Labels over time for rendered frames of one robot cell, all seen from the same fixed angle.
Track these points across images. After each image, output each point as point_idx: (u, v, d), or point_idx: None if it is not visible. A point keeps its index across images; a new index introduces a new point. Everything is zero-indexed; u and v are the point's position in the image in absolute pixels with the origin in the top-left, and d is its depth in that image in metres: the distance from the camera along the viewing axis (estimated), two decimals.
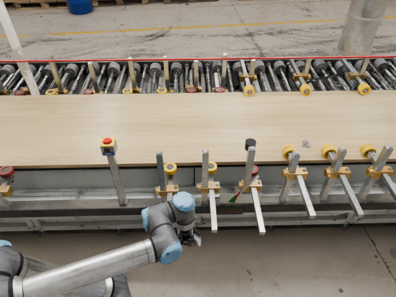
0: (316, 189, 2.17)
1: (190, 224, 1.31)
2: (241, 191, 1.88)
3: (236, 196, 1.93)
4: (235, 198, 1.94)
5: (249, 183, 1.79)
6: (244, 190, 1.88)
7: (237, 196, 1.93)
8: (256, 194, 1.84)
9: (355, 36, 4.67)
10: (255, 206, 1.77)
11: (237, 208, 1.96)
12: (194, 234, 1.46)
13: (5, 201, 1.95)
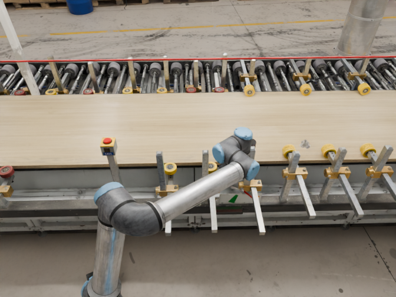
0: (316, 189, 2.17)
1: None
2: (242, 191, 1.88)
3: (248, 195, 1.92)
4: (251, 196, 1.93)
5: (230, 187, 1.81)
6: (243, 188, 1.87)
7: (248, 194, 1.92)
8: (256, 194, 1.84)
9: (355, 36, 4.67)
10: (255, 206, 1.77)
11: (237, 208, 1.96)
12: None
13: (5, 201, 1.95)
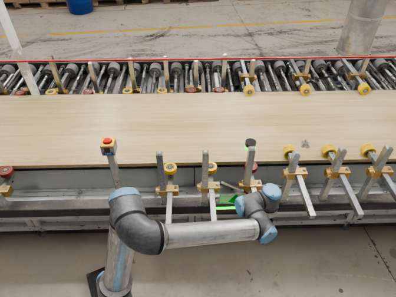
0: (316, 189, 2.17)
1: (274, 212, 1.49)
2: (242, 191, 1.88)
3: None
4: None
5: (230, 187, 1.81)
6: (243, 188, 1.87)
7: None
8: (255, 190, 1.86)
9: (355, 36, 4.67)
10: None
11: None
12: None
13: (5, 201, 1.95)
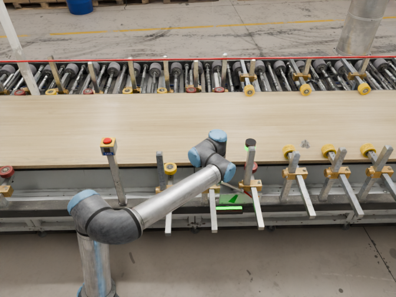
0: (316, 189, 2.17)
1: None
2: (242, 191, 1.88)
3: (248, 195, 1.92)
4: (251, 196, 1.93)
5: (230, 187, 1.81)
6: (243, 188, 1.87)
7: (248, 194, 1.92)
8: (255, 190, 1.86)
9: (355, 36, 4.67)
10: (254, 202, 1.80)
11: (237, 208, 1.96)
12: None
13: (5, 201, 1.95)
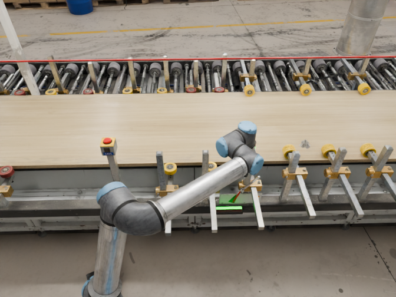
0: (316, 189, 2.17)
1: None
2: (241, 191, 1.88)
3: (236, 196, 1.93)
4: (236, 198, 1.94)
5: (250, 183, 1.79)
6: (244, 190, 1.88)
7: (237, 196, 1.93)
8: (255, 190, 1.86)
9: (355, 36, 4.67)
10: (254, 202, 1.80)
11: (237, 208, 1.96)
12: None
13: (5, 201, 1.95)
